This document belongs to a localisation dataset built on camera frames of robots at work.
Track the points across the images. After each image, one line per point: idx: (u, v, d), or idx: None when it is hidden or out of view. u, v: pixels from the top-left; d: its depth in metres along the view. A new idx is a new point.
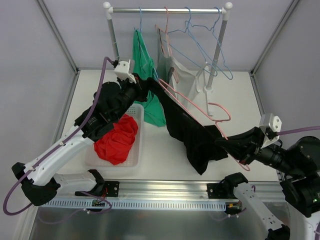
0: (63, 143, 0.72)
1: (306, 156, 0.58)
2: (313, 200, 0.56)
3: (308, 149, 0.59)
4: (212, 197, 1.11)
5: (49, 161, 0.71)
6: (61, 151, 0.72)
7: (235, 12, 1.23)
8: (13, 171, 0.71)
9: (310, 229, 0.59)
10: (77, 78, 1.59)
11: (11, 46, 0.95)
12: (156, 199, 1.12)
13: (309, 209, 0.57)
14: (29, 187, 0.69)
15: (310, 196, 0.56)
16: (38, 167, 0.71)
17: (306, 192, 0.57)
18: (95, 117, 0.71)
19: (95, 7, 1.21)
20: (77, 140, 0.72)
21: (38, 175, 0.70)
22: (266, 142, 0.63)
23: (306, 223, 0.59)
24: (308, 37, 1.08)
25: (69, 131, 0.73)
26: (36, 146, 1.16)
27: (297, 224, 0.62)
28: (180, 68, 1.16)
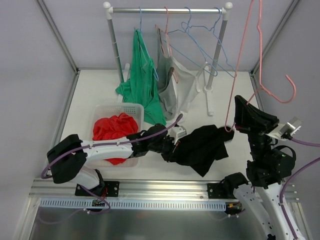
0: (119, 143, 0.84)
1: (276, 172, 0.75)
2: (264, 175, 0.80)
3: (281, 167, 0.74)
4: (212, 197, 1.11)
5: (104, 148, 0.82)
6: (113, 147, 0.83)
7: (235, 11, 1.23)
8: (69, 140, 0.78)
9: (274, 202, 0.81)
10: (77, 78, 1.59)
11: (11, 46, 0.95)
12: (156, 199, 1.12)
13: (264, 183, 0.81)
14: (81, 158, 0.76)
15: (263, 175, 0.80)
16: (94, 147, 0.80)
17: (261, 177, 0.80)
18: (139, 143, 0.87)
19: (95, 7, 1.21)
20: (128, 148, 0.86)
21: (91, 154, 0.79)
22: (273, 135, 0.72)
23: (269, 197, 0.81)
24: (308, 36, 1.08)
25: (123, 139, 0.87)
26: (36, 146, 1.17)
27: (267, 203, 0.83)
28: (180, 68, 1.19)
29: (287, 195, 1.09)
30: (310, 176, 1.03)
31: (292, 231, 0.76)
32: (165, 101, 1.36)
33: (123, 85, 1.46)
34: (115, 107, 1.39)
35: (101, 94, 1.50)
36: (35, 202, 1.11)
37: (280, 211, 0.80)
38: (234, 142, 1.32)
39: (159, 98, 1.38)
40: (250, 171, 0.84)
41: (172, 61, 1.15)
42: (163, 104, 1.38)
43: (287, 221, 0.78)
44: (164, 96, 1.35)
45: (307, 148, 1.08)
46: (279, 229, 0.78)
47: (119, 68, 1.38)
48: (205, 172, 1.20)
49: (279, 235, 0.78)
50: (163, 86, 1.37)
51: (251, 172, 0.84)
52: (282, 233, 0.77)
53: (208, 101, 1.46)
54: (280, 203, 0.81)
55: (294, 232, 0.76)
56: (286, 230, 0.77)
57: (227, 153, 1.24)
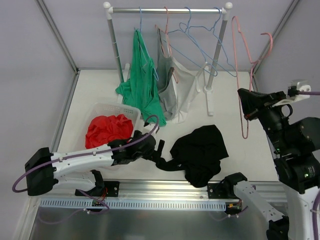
0: (95, 153, 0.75)
1: (306, 137, 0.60)
2: (304, 177, 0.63)
3: (308, 130, 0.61)
4: (212, 197, 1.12)
5: (77, 160, 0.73)
6: (90, 158, 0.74)
7: (235, 11, 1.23)
8: (40, 153, 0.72)
9: (306, 207, 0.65)
10: (77, 78, 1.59)
11: (11, 45, 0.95)
12: (156, 199, 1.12)
13: (302, 186, 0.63)
14: (50, 174, 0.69)
15: (302, 173, 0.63)
16: (65, 160, 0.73)
17: (298, 170, 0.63)
18: (123, 151, 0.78)
19: (95, 7, 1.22)
20: (106, 157, 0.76)
21: (61, 167, 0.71)
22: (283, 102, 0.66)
23: (302, 201, 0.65)
24: (309, 36, 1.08)
25: (102, 147, 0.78)
26: (37, 146, 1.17)
27: (295, 204, 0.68)
28: (180, 68, 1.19)
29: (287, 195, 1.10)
30: None
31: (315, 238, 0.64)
32: (165, 102, 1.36)
33: (123, 85, 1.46)
34: (115, 108, 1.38)
35: (101, 94, 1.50)
36: (35, 202, 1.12)
37: (309, 218, 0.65)
38: (234, 142, 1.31)
39: (159, 98, 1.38)
40: (281, 167, 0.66)
41: (172, 61, 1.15)
42: (163, 104, 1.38)
43: (313, 229, 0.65)
44: (164, 96, 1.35)
45: None
46: (299, 232, 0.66)
47: (119, 68, 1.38)
48: (211, 176, 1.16)
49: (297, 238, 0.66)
50: (163, 86, 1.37)
51: (281, 169, 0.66)
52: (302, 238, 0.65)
53: (208, 100, 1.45)
54: (312, 209, 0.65)
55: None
56: (308, 234, 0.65)
57: (226, 153, 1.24)
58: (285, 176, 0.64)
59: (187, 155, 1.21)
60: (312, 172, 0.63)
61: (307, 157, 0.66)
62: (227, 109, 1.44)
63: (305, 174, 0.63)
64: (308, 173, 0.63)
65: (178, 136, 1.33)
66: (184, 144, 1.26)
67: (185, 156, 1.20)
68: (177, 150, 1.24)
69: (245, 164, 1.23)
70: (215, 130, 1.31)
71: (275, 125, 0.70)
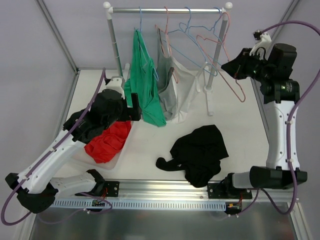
0: (54, 149, 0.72)
1: (276, 49, 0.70)
2: (281, 89, 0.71)
3: (280, 47, 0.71)
4: (212, 197, 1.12)
5: (42, 168, 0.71)
6: (52, 158, 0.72)
7: (235, 11, 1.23)
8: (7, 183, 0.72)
9: (281, 118, 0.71)
10: (77, 78, 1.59)
11: (11, 46, 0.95)
12: (156, 199, 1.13)
13: (278, 96, 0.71)
14: (24, 195, 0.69)
15: (280, 85, 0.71)
16: (31, 175, 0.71)
17: (277, 84, 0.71)
18: (85, 121, 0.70)
19: (95, 7, 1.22)
20: (68, 145, 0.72)
21: (32, 183, 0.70)
22: (256, 45, 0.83)
23: (277, 112, 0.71)
24: (310, 36, 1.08)
25: (59, 137, 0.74)
26: (37, 146, 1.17)
27: (273, 121, 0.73)
28: (180, 68, 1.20)
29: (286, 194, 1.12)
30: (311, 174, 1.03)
31: (288, 152, 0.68)
32: (165, 102, 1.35)
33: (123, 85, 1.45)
34: None
35: None
36: None
37: (283, 129, 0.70)
38: (235, 142, 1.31)
39: (159, 98, 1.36)
40: (263, 84, 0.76)
41: (172, 60, 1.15)
42: (163, 104, 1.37)
43: (287, 142, 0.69)
44: (164, 96, 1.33)
45: (307, 148, 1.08)
46: (274, 148, 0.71)
47: (119, 68, 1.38)
48: (211, 176, 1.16)
49: (272, 157, 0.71)
50: (163, 86, 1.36)
51: (264, 85, 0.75)
52: (276, 152, 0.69)
53: (208, 100, 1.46)
54: (287, 121, 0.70)
55: (289, 153, 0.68)
56: (282, 148, 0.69)
57: (226, 153, 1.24)
58: (265, 88, 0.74)
59: (187, 155, 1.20)
60: (289, 87, 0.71)
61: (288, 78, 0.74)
62: (227, 110, 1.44)
63: (282, 87, 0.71)
64: (284, 86, 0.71)
65: (177, 136, 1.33)
66: (184, 144, 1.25)
67: (185, 156, 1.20)
68: (177, 150, 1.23)
69: (245, 164, 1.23)
70: (215, 130, 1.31)
71: (258, 66, 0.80)
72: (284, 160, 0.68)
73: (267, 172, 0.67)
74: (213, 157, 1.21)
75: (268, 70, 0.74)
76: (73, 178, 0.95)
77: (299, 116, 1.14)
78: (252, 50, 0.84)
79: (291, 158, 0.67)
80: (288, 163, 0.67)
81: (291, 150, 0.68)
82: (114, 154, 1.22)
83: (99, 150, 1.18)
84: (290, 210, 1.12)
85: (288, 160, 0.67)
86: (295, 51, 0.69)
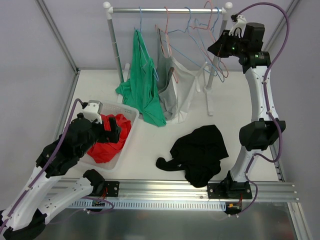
0: (29, 187, 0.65)
1: (248, 25, 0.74)
2: (255, 56, 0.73)
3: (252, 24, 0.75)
4: (212, 197, 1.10)
5: (21, 207, 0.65)
6: (30, 195, 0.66)
7: (235, 11, 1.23)
8: None
9: (258, 80, 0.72)
10: (77, 78, 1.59)
11: (11, 46, 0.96)
12: (156, 199, 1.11)
13: (253, 62, 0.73)
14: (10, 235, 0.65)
15: (253, 54, 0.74)
16: (12, 215, 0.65)
17: (251, 53, 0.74)
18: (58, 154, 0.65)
19: (95, 7, 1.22)
20: (44, 181, 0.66)
21: (16, 223, 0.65)
22: (234, 26, 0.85)
23: (254, 75, 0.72)
24: (310, 37, 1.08)
25: (33, 173, 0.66)
26: (37, 146, 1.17)
27: (251, 85, 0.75)
28: (180, 68, 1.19)
29: (286, 194, 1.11)
30: (312, 174, 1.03)
31: (267, 104, 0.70)
32: (165, 102, 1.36)
33: (123, 85, 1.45)
34: (114, 108, 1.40)
35: (100, 94, 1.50)
36: None
37: (261, 89, 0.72)
38: (235, 142, 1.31)
39: (160, 98, 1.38)
40: (240, 57, 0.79)
41: (172, 61, 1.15)
42: (164, 104, 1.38)
43: (265, 96, 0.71)
44: (164, 96, 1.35)
45: (307, 149, 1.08)
46: (255, 104, 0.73)
47: (119, 68, 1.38)
48: (211, 176, 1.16)
49: (254, 112, 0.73)
50: (163, 86, 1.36)
51: (241, 57, 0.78)
52: (257, 107, 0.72)
53: (208, 100, 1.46)
54: (263, 81, 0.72)
55: (268, 106, 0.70)
56: (262, 103, 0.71)
57: (227, 153, 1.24)
58: (242, 59, 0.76)
59: (187, 155, 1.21)
60: (262, 55, 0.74)
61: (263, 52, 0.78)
62: (227, 110, 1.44)
63: (256, 55, 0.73)
64: (258, 55, 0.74)
65: (177, 136, 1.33)
66: (184, 144, 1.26)
67: (185, 156, 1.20)
68: (177, 150, 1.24)
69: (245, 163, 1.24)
70: (215, 130, 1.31)
71: (236, 44, 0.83)
72: (265, 113, 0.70)
73: (252, 124, 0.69)
74: (214, 157, 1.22)
75: (243, 45, 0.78)
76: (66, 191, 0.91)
77: (299, 116, 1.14)
78: (230, 31, 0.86)
79: (271, 109, 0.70)
80: (269, 114, 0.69)
81: (270, 103, 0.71)
82: (114, 154, 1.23)
83: (99, 150, 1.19)
84: (290, 210, 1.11)
85: (268, 112, 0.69)
86: (263, 25, 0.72)
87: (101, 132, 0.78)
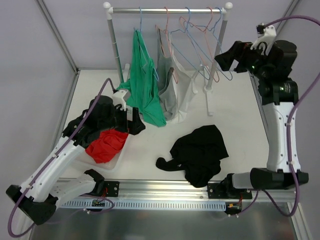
0: (56, 155, 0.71)
1: (277, 48, 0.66)
2: (280, 89, 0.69)
3: (280, 45, 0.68)
4: (212, 197, 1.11)
5: (45, 175, 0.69)
6: (55, 163, 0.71)
7: (235, 11, 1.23)
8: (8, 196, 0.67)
9: (280, 120, 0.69)
10: (77, 78, 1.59)
11: (11, 46, 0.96)
12: (156, 199, 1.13)
13: (276, 97, 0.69)
14: (29, 205, 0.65)
15: (278, 87, 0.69)
16: (34, 184, 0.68)
17: (275, 85, 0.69)
18: (84, 126, 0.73)
19: (95, 7, 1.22)
20: (70, 149, 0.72)
21: (37, 192, 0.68)
22: (259, 39, 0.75)
23: (276, 114, 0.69)
24: (310, 37, 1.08)
25: (59, 144, 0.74)
26: (37, 146, 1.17)
27: (272, 122, 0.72)
28: (180, 68, 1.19)
29: (286, 194, 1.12)
30: (312, 175, 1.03)
31: (289, 154, 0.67)
32: (165, 102, 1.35)
33: (123, 85, 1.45)
34: None
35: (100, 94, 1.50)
36: None
37: (284, 133, 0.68)
38: (234, 142, 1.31)
39: (160, 98, 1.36)
40: (261, 85, 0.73)
41: (172, 61, 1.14)
42: (164, 104, 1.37)
43: (287, 143, 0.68)
44: (165, 97, 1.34)
45: (307, 148, 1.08)
46: (275, 150, 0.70)
47: (119, 68, 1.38)
48: (211, 176, 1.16)
49: (273, 159, 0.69)
50: (163, 86, 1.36)
51: (262, 86, 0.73)
52: (276, 154, 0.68)
53: (208, 100, 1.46)
54: (287, 123, 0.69)
55: (290, 155, 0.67)
56: (282, 150, 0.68)
57: (227, 153, 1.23)
58: (263, 90, 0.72)
59: (187, 155, 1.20)
60: (288, 88, 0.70)
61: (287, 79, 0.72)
62: (227, 110, 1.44)
63: (281, 88, 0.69)
64: (283, 87, 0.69)
65: (177, 136, 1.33)
66: (184, 144, 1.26)
67: (185, 156, 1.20)
68: (177, 150, 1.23)
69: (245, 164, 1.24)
70: (215, 130, 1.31)
71: (258, 62, 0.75)
72: (286, 163, 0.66)
73: (269, 174, 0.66)
74: (214, 157, 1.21)
75: (266, 70, 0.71)
76: (70, 182, 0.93)
77: (299, 117, 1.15)
78: (254, 44, 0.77)
79: (292, 160, 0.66)
80: (289, 166, 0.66)
81: (292, 151, 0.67)
82: (114, 154, 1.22)
83: (99, 150, 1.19)
84: None
85: (289, 162, 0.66)
86: (295, 50, 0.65)
87: (122, 119, 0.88)
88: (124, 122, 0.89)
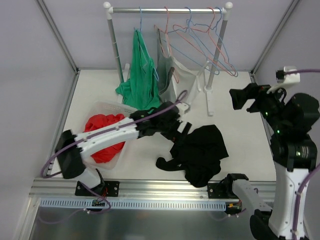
0: (118, 127, 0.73)
1: (295, 105, 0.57)
2: (295, 154, 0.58)
3: (301, 101, 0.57)
4: (212, 197, 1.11)
5: (102, 137, 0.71)
6: (114, 133, 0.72)
7: (235, 11, 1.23)
8: (64, 137, 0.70)
9: (291, 188, 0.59)
10: (77, 78, 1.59)
11: (11, 46, 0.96)
12: (156, 199, 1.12)
13: (291, 163, 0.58)
14: (76, 155, 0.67)
15: (294, 150, 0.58)
16: (89, 139, 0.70)
17: (291, 146, 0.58)
18: (148, 120, 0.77)
19: (95, 7, 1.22)
20: (130, 130, 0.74)
21: (87, 147, 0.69)
22: (276, 86, 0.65)
23: (287, 181, 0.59)
24: (310, 36, 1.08)
25: (124, 121, 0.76)
26: (37, 146, 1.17)
27: (281, 183, 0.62)
28: (180, 67, 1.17)
29: None
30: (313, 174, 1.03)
31: (294, 222, 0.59)
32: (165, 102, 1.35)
33: (123, 85, 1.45)
34: (114, 108, 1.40)
35: (100, 94, 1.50)
36: (35, 202, 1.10)
37: (292, 201, 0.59)
38: (234, 142, 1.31)
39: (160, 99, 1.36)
40: (275, 142, 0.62)
41: (172, 60, 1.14)
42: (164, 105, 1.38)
43: (294, 213, 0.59)
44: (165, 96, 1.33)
45: None
46: (279, 213, 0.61)
47: (119, 68, 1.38)
48: (211, 175, 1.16)
49: (276, 220, 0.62)
50: (163, 86, 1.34)
51: (275, 142, 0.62)
52: (280, 219, 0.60)
53: (208, 100, 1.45)
54: (297, 192, 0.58)
55: (295, 223, 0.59)
56: (288, 218, 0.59)
57: (227, 153, 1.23)
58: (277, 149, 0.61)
59: (187, 155, 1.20)
60: (305, 153, 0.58)
61: (306, 137, 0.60)
62: (227, 109, 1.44)
63: (297, 152, 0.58)
64: (300, 151, 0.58)
65: None
66: (185, 144, 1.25)
67: (185, 156, 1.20)
68: (177, 150, 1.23)
69: (246, 163, 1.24)
70: (215, 130, 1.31)
71: (274, 113, 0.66)
72: (289, 231, 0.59)
73: None
74: (215, 157, 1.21)
75: (282, 126, 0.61)
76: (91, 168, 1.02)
77: None
78: (270, 89, 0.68)
79: (297, 229, 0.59)
80: (293, 234, 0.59)
81: (298, 220, 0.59)
82: (114, 154, 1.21)
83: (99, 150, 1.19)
84: None
85: (293, 230, 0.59)
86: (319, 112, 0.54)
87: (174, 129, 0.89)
88: (172, 131, 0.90)
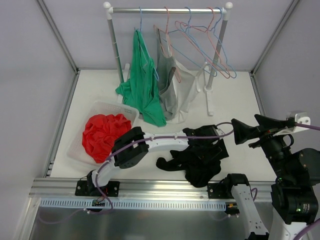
0: (176, 137, 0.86)
1: (302, 165, 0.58)
2: (295, 210, 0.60)
3: (307, 160, 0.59)
4: (212, 197, 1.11)
5: (163, 141, 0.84)
6: (172, 140, 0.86)
7: (235, 11, 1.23)
8: (136, 129, 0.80)
9: (286, 236, 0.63)
10: (77, 78, 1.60)
11: (11, 45, 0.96)
12: (156, 199, 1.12)
13: (289, 217, 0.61)
14: (144, 149, 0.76)
15: (295, 205, 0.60)
16: (155, 139, 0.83)
17: (292, 199, 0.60)
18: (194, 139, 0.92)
19: (95, 7, 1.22)
20: (184, 142, 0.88)
21: (152, 145, 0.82)
22: (283, 131, 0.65)
23: (283, 230, 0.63)
24: (310, 37, 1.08)
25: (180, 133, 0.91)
26: (37, 146, 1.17)
27: (278, 227, 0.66)
28: (180, 68, 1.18)
29: None
30: None
31: None
32: (165, 102, 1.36)
33: (123, 85, 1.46)
34: (115, 108, 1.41)
35: (100, 94, 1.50)
36: (35, 202, 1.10)
37: None
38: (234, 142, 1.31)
39: (160, 99, 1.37)
40: (275, 191, 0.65)
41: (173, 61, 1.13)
42: (164, 104, 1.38)
43: None
44: (165, 97, 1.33)
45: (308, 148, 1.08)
46: None
47: (119, 68, 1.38)
48: (211, 176, 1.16)
49: None
50: (163, 86, 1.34)
51: (275, 190, 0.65)
52: None
53: (208, 100, 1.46)
54: None
55: None
56: None
57: (227, 153, 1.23)
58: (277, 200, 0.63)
59: (187, 155, 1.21)
60: (306, 209, 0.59)
61: (308, 189, 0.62)
62: (227, 109, 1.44)
63: (297, 208, 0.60)
64: (300, 208, 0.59)
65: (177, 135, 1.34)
66: None
67: (185, 157, 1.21)
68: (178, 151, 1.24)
69: (245, 163, 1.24)
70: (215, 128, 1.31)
71: (279, 160, 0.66)
72: None
73: None
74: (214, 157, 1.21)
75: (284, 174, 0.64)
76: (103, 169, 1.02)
77: None
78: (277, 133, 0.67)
79: None
80: None
81: None
82: None
83: (99, 150, 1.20)
84: None
85: None
86: None
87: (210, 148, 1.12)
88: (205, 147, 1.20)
